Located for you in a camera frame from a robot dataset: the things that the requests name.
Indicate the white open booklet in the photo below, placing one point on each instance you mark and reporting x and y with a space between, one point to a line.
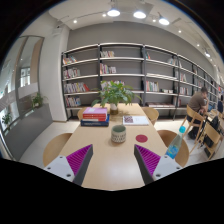
135 120

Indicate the potted green plant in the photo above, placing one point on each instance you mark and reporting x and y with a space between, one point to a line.
113 93

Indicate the far left wooden chair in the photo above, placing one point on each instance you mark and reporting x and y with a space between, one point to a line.
80 113

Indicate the dark blue bottom book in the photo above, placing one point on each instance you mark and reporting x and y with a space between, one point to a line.
95 122

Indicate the near right wooden chair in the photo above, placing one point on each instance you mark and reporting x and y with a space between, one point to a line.
179 154

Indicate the red middle book stack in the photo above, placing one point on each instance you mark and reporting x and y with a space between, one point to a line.
94 117

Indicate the wooden frame chair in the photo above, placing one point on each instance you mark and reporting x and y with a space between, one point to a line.
195 118

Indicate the patterned ceramic mug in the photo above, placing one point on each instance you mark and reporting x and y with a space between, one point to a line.
118 133

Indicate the clear plastic water bottle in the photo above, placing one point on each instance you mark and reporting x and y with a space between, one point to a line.
175 145

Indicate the far right wooden chair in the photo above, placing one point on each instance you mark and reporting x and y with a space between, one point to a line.
151 113

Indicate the large wall bookshelf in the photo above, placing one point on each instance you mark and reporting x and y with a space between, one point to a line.
159 78

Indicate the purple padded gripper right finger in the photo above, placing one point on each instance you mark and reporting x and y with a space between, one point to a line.
152 166

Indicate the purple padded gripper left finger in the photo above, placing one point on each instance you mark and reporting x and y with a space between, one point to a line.
72 167

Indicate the pink top book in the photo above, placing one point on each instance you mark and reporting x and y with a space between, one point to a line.
95 111

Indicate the near left wooden chair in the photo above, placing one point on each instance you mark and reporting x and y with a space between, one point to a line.
54 147

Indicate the red round coaster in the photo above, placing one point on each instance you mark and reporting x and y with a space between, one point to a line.
141 138

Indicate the wooden frame chair foreground right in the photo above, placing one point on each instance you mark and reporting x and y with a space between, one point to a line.
213 135

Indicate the small plant by window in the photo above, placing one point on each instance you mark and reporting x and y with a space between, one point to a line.
37 100

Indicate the seated man brown shirt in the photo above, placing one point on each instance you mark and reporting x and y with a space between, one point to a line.
198 103

